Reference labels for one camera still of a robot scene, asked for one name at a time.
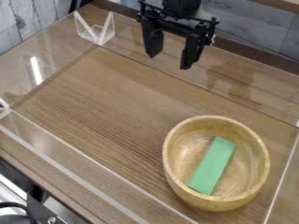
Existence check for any clear acrylic corner bracket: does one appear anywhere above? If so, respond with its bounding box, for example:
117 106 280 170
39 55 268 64
74 11 115 46

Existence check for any wooden bowl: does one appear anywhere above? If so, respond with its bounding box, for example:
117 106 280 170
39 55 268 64
163 115 272 212

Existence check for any black cable lower left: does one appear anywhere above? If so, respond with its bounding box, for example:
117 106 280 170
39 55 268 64
0 200 37 224

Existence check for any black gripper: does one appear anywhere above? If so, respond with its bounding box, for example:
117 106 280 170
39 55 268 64
138 0 221 70

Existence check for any black metal frame bracket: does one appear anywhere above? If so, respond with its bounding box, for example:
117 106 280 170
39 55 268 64
0 158 65 224

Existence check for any clear acrylic enclosure wall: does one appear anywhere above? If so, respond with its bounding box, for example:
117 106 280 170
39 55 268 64
0 13 299 224

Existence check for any green rectangular block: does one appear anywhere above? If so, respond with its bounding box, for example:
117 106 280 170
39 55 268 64
188 136 237 196

